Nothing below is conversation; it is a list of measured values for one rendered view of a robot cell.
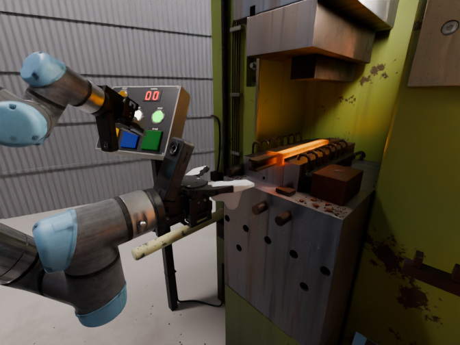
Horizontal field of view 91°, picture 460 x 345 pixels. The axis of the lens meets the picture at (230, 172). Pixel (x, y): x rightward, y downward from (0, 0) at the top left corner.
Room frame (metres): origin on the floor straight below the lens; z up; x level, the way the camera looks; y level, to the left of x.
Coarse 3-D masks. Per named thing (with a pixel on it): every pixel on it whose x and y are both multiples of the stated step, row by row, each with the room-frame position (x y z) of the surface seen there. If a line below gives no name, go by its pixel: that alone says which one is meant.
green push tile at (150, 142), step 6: (150, 132) 0.84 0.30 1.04; (156, 132) 0.83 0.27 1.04; (162, 132) 0.83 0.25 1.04; (144, 138) 0.84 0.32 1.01; (150, 138) 0.83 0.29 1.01; (156, 138) 0.82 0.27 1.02; (144, 144) 0.82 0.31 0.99; (150, 144) 0.81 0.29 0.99; (156, 144) 0.81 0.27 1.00; (150, 150) 0.81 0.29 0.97; (156, 150) 0.80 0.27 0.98
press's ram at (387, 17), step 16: (240, 0) 0.73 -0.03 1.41; (256, 0) 0.69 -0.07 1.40; (272, 0) 0.65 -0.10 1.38; (288, 0) 0.62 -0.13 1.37; (304, 0) 0.60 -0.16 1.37; (336, 0) 0.59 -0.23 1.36; (352, 0) 0.59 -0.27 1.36; (368, 0) 0.64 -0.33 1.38; (384, 0) 0.72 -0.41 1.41; (240, 16) 0.73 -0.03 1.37; (352, 16) 0.71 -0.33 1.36; (368, 16) 0.71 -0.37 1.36; (384, 16) 0.74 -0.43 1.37
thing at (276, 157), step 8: (304, 144) 0.75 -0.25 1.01; (312, 144) 0.75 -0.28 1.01; (320, 144) 0.79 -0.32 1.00; (272, 152) 0.62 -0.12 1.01; (280, 152) 0.65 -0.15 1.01; (288, 152) 0.65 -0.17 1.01; (296, 152) 0.67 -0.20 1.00; (248, 160) 0.56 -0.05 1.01; (256, 160) 0.55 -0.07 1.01; (264, 160) 0.56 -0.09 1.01; (272, 160) 0.60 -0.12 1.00; (280, 160) 0.60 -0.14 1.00; (248, 168) 0.56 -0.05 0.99; (256, 168) 0.55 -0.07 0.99; (264, 168) 0.57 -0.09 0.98
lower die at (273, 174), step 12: (288, 144) 0.88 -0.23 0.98; (300, 144) 0.83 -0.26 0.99; (324, 144) 0.79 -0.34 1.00; (348, 144) 0.83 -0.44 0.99; (252, 156) 0.70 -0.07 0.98; (288, 156) 0.63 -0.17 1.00; (312, 156) 0.66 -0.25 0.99; (276, 168) 0.62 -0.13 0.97; (288, 168) 0.59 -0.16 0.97; (300, 168) 0.57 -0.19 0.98; (312, 168) 0.62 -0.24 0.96; (264, 180) 0.65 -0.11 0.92; (276, 180) 0.62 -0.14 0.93; (288, 180) 0.59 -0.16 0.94
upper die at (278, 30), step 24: (312, 0) 0.58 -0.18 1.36; (264, 24) 0.67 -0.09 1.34; (288, 24) 0.62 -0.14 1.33; (312, 24) 0.57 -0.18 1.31; (336, 24) 0.65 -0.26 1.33; (360, 24) 0.76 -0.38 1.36; (264, 48) 0.67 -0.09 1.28; (288, 48) 0.61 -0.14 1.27; (312, 48) 0.59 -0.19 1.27; (336, 48) 0.66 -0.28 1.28; (360, 48) 0.78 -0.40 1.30
